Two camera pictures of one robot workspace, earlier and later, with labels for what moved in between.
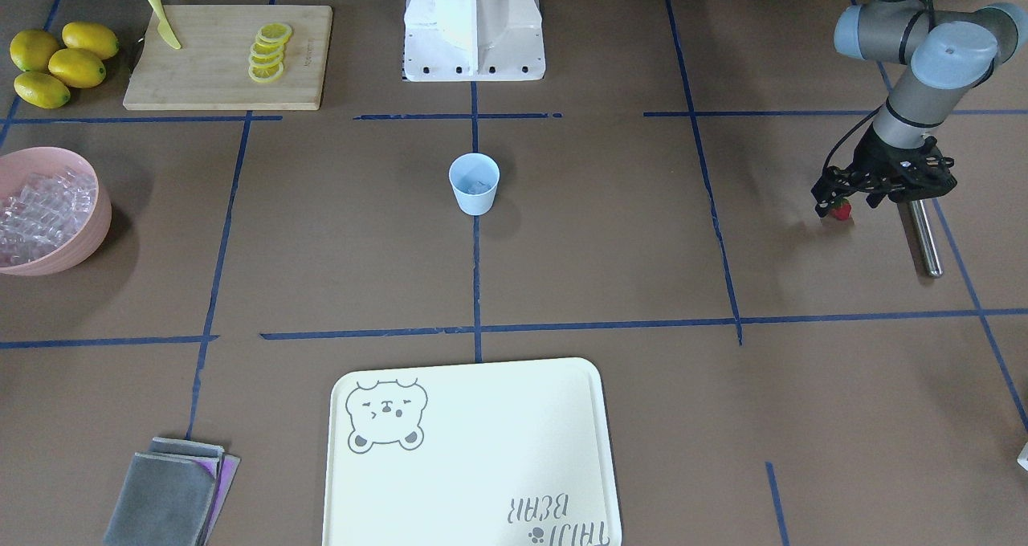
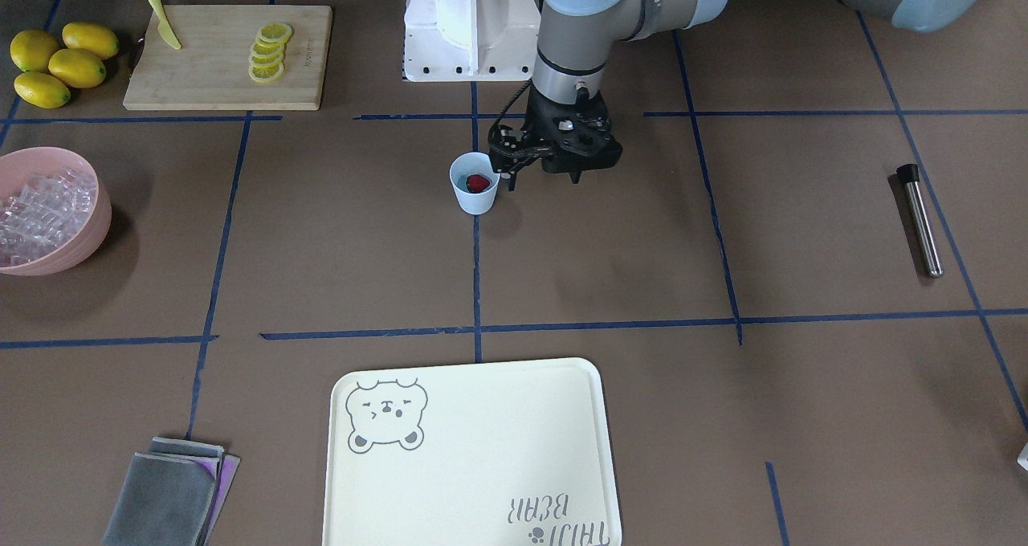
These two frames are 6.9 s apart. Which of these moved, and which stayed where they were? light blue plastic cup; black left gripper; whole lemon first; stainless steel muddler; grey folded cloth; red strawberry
Moved: red strawberry; black left gripper
Stayed: whole lemon first; grey folded cloth; light blue plastic cup; stainless steel muddler
